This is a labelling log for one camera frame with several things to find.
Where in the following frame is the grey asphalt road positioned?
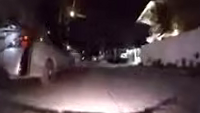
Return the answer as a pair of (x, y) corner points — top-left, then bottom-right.
(0, 54), (200, 113)

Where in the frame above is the street lamp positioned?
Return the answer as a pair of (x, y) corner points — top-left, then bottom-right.
(66, 0), (89, 46)

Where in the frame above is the silver parked car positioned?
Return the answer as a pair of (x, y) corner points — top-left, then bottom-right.
(0, 24), (85, 85)

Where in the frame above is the pale wall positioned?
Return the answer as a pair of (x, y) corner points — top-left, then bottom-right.
(140, 20), (200, 70)

